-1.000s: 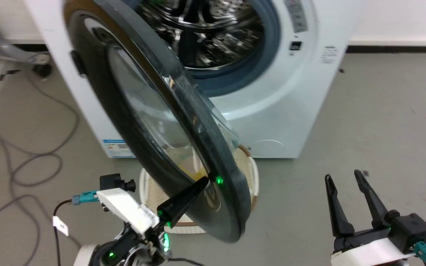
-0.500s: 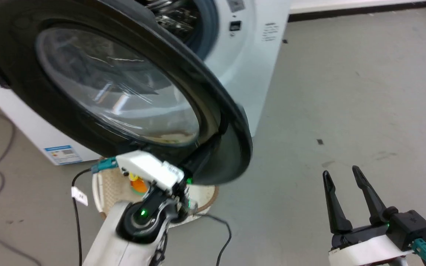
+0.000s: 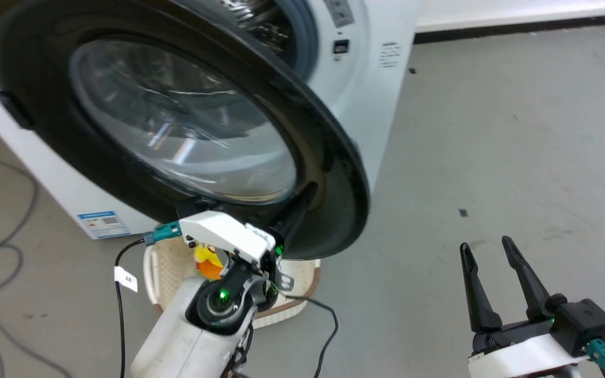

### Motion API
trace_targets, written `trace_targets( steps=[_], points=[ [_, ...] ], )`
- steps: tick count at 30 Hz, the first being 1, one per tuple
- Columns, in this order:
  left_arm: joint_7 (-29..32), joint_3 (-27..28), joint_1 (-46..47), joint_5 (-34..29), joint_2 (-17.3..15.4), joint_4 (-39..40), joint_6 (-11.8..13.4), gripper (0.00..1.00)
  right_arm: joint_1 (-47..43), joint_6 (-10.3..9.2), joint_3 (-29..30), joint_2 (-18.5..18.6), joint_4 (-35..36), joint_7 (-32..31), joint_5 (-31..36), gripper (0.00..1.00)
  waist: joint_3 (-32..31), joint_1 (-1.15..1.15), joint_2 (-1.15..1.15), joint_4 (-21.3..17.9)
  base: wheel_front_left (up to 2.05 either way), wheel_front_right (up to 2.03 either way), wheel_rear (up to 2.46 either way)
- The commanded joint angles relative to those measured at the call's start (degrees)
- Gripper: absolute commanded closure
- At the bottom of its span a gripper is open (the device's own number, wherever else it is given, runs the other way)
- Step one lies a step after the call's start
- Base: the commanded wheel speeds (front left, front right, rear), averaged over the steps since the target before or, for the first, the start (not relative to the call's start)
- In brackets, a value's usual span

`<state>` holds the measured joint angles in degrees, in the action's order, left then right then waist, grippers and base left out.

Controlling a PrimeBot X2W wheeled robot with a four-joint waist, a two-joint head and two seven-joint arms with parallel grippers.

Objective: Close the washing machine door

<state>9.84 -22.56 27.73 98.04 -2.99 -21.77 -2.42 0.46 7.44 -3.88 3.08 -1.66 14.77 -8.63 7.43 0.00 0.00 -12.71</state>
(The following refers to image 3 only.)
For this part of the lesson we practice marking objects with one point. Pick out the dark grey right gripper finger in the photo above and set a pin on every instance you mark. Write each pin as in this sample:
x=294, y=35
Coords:
x=478, y=299
x=531, y=289

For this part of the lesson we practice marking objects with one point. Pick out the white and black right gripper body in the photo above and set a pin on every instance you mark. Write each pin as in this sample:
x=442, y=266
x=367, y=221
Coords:
x=523, y=357

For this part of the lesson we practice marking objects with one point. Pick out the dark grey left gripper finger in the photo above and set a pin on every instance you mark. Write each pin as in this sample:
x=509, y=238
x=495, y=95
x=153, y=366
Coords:
x=298, y=212

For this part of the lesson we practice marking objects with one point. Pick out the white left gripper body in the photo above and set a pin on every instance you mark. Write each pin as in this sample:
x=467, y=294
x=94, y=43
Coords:
x=223, y=233

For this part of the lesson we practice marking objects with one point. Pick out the black round glass washer door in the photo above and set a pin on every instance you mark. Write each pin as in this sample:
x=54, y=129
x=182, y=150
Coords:
x=187, y=126

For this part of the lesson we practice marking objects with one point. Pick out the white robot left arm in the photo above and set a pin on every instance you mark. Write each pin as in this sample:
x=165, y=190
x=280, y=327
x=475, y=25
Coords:
x=176, y=341

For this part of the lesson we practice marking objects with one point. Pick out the white front-load washing machine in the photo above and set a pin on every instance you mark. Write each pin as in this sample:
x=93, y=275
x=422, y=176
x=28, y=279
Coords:
x=381, y=115

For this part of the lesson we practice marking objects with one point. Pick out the yellow and orange toy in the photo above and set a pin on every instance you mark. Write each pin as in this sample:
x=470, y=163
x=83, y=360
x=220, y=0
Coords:
x=207, y=262

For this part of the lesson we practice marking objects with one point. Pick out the cream woven laundry basket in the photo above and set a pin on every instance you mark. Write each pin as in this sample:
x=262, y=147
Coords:
x=168, y=273

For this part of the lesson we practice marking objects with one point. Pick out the blue energy label sticker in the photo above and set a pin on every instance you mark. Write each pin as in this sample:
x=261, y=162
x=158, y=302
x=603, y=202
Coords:
x=104, y=224

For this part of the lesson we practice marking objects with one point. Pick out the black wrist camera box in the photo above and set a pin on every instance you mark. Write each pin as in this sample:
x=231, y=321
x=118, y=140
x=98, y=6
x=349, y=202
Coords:
x=583, y=323

